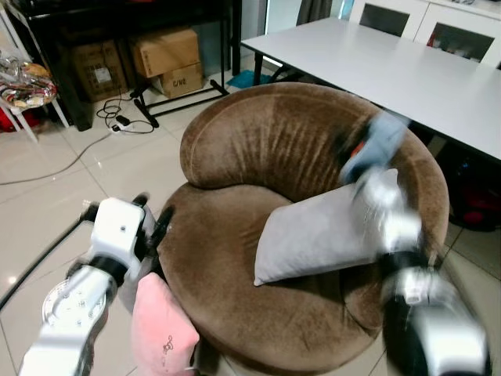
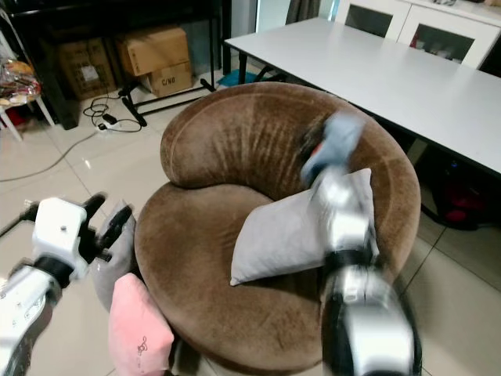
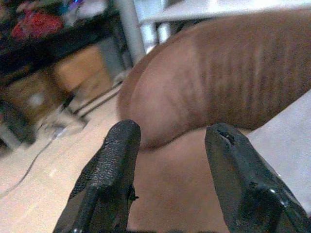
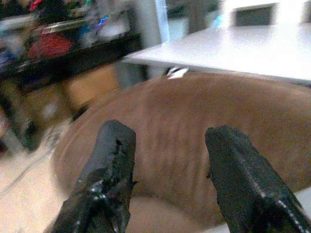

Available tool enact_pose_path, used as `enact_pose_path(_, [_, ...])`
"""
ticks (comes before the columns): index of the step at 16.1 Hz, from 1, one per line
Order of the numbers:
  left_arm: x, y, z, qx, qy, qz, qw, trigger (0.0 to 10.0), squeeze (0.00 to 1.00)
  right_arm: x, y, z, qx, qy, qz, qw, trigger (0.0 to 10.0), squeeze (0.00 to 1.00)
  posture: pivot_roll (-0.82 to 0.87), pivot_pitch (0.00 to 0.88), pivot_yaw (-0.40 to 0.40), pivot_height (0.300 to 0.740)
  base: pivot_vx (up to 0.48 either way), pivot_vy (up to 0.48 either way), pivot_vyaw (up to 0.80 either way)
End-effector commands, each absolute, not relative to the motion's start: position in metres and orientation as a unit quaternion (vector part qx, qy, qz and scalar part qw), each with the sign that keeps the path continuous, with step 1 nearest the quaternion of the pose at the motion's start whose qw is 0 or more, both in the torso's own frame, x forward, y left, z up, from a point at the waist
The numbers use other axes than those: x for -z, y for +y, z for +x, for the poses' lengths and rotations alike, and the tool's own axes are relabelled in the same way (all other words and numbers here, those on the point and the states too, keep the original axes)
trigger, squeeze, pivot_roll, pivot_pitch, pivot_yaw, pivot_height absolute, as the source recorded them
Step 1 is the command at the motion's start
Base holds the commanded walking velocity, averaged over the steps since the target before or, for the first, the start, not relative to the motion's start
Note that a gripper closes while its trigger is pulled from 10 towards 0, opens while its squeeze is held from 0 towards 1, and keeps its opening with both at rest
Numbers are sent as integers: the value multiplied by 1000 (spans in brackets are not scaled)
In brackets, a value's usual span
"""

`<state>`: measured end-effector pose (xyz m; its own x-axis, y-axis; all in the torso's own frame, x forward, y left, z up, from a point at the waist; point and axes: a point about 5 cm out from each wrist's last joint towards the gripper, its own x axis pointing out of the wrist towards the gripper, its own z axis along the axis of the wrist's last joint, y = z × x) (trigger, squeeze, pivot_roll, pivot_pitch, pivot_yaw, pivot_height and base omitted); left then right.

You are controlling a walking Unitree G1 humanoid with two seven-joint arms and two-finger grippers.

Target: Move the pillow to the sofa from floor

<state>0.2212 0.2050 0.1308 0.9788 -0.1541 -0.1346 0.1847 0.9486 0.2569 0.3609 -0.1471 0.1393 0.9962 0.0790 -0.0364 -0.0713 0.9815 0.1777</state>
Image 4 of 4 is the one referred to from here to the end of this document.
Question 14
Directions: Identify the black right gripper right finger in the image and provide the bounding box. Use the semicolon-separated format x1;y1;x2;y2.
205;125;311;233

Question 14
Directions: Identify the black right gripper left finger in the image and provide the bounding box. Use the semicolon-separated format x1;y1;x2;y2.
47;119;139;233

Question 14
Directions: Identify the white pillow tag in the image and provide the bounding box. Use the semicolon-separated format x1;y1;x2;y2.
165;67;190;80

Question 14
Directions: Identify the cardboard box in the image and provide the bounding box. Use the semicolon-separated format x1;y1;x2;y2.
63;65;120;105

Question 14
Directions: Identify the white table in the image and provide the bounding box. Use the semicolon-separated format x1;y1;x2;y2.
121;21;311;85

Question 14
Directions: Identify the black shelf unit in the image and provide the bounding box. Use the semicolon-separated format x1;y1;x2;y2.
0;0;144;153

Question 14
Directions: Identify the red cloth bundle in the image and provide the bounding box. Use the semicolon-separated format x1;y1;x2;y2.
28;33;73;59

